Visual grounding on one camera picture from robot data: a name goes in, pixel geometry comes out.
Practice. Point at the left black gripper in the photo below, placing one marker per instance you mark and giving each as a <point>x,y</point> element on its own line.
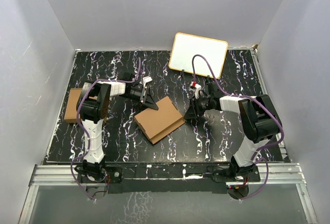
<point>148,101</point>

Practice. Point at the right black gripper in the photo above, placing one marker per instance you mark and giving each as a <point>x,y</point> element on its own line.
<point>191,112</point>

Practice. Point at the brown cardboard box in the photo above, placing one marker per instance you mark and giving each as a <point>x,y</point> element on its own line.
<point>70,112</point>
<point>157,124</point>

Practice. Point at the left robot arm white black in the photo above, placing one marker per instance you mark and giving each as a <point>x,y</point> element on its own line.
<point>92,109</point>

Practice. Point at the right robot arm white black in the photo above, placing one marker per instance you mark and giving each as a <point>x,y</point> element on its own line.
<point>259,119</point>

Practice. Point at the folded brown cardboard box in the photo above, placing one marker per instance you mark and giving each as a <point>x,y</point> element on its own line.
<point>70,112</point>

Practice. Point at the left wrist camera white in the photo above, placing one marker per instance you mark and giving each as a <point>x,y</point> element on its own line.
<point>146,80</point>

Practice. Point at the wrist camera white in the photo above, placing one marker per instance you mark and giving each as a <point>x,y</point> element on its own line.
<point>146,80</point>
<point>196,88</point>

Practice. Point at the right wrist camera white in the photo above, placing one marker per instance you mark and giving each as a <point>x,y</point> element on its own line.
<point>196,88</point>

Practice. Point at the white board yellow frame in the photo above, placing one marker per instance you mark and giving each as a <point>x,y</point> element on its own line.
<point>195,54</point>

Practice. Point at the black base frame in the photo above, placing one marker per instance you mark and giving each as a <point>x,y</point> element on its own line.
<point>168,177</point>

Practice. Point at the aluminium rail frame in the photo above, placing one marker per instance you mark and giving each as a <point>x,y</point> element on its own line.
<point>281,196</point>

